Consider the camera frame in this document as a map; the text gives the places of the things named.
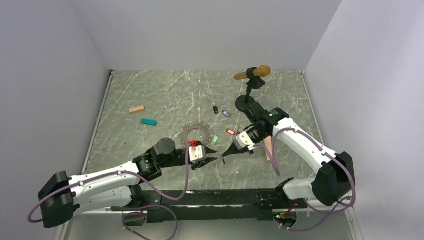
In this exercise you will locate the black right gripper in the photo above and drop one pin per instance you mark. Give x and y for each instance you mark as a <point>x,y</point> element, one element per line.
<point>233,150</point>

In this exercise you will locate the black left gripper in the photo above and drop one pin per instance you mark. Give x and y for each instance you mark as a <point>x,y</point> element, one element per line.
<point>199,164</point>

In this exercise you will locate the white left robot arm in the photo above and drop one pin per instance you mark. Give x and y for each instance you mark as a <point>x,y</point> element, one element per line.
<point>64,196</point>

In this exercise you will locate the red key tag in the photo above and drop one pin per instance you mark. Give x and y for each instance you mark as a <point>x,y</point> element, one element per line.
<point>230,131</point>

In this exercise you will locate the green key tag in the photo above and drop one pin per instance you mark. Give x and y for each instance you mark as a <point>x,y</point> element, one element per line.
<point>215,138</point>

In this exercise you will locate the metal disc with keyrings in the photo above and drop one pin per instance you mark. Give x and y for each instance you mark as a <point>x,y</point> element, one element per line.
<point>195,131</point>

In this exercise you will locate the pink toy microphone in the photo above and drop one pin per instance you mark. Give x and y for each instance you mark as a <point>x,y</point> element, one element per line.
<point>268,144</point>

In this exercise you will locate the blue key tag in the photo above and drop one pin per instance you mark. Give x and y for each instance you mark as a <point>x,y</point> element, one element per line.
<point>225,113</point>

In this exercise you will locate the black key tag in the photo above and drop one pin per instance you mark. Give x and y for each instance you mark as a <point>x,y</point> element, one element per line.
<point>215,109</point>

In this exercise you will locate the black microphone stand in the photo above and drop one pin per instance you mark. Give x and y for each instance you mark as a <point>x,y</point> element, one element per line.
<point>243,101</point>

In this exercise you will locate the teal wooden block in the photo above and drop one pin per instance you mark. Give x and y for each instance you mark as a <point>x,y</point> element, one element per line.
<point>149,122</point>

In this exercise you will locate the natural wooden block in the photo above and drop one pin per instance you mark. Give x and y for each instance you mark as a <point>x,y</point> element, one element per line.
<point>136,109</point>

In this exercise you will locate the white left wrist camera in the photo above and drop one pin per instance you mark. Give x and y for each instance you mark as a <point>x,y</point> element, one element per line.
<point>197,151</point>

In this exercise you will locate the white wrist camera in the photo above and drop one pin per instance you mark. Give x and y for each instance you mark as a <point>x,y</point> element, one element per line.
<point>197,151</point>
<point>242,141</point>

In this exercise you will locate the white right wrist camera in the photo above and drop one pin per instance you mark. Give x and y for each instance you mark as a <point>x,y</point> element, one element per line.
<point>242,141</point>

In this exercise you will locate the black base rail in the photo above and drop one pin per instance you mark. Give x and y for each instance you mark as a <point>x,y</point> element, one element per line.
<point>224,204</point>

